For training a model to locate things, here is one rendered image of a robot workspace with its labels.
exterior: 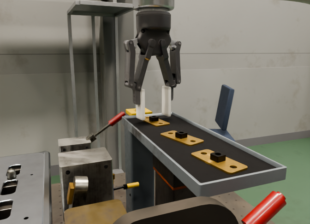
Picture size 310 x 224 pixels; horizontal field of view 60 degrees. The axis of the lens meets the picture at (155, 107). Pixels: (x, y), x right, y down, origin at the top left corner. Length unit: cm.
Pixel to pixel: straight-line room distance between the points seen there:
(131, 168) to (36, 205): 26
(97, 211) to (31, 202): 25
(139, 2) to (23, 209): 49
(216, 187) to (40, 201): 43
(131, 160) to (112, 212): 32
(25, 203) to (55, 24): 241
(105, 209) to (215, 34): 316
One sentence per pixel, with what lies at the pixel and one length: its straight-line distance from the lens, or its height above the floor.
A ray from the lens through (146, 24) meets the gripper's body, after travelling 57.
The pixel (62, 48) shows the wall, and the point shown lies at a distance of 292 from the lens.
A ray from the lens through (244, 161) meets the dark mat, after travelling 43.
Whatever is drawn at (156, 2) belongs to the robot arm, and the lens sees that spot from 57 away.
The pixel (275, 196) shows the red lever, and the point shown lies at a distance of 36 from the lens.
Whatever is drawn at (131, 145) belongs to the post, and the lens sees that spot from 73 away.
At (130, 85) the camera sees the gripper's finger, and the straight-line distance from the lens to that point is 57.
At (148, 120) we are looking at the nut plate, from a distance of 62.
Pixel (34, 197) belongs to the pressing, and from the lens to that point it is 69.
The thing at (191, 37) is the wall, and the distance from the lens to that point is 332.
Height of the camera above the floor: 132
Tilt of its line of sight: 12 degrees down
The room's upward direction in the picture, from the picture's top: straight up
